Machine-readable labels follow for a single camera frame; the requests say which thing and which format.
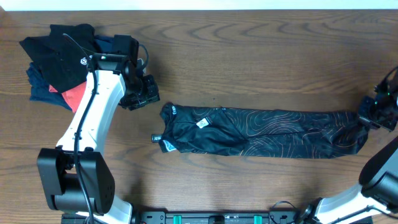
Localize black folded polo shirt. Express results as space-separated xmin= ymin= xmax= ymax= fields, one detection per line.
xmin=19 ymin=24 xmax=98 ymax=93

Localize red folded shirt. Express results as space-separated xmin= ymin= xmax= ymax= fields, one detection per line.
xmin=49 ymin=82 xmax=86 ymax=113

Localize black printed cycling jersey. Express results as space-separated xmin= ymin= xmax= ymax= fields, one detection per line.
xmin=152 ymin=103 xmax=369 ymax=159

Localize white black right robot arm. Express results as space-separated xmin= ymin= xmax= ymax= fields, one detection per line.
xmin=296 ymin=67 xmax=397 ymax=223

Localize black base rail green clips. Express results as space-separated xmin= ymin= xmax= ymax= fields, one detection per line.
xmin=131 ymin=205 xmax=302 ymax=224

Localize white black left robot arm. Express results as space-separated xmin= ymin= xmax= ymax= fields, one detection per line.
xmin=37 ymin=54 xmax=160 ymax=223

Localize navy folded shirt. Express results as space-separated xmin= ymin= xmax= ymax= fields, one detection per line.
xmin=25 ymin=34 xmax=114 ymax=111

